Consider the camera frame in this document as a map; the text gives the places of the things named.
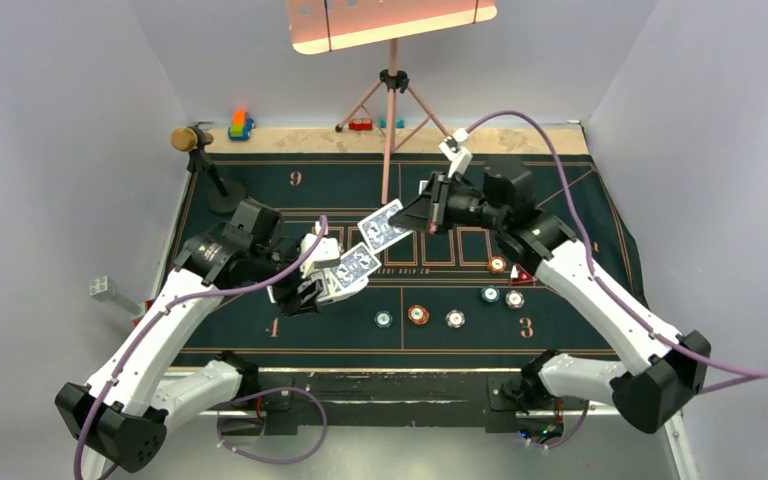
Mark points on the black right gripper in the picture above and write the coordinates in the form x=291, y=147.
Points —
x=429, y=211

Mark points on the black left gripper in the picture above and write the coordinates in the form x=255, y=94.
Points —
x=292, y=301

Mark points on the blue playing card deck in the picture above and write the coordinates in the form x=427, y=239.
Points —
x=355, y=266

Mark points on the blue backed playing card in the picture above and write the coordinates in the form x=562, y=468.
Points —
x=378, y=233

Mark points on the green poker chip stack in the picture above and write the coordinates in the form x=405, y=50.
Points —
x=383, y=319

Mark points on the green chips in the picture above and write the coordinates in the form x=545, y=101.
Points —
x=490, y=294

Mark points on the red yellow poker chip stack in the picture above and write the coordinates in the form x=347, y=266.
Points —
x=418, y=315

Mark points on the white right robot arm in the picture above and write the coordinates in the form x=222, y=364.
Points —
x=658, y=369

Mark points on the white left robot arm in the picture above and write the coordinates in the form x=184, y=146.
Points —
x=152, y=344

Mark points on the dark green poker mat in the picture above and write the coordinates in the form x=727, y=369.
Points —
x=441, y=273

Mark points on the teal toy block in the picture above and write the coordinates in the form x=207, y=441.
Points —
x=399, y=124

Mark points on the red triangular card marker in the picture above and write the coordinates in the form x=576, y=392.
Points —
x=519, y=276

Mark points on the red toy block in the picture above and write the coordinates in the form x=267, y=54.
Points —
x=361, y=124

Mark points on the colourful toy block car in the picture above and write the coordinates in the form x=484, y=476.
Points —
x=241, y=126

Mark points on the grey toy brick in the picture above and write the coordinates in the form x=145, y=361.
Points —
x=104, y=289

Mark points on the pink tripod music stand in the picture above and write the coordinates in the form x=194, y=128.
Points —
x=318, y=27

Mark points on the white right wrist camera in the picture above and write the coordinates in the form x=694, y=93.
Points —
x=454, y=149

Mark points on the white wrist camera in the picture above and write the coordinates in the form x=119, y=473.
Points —
x=454, y=149
x=327, y=253

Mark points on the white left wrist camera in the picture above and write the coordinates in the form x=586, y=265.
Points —
x=327, y=253

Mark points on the aluminium frame rail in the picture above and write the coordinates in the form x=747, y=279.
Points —
x=601, y=444

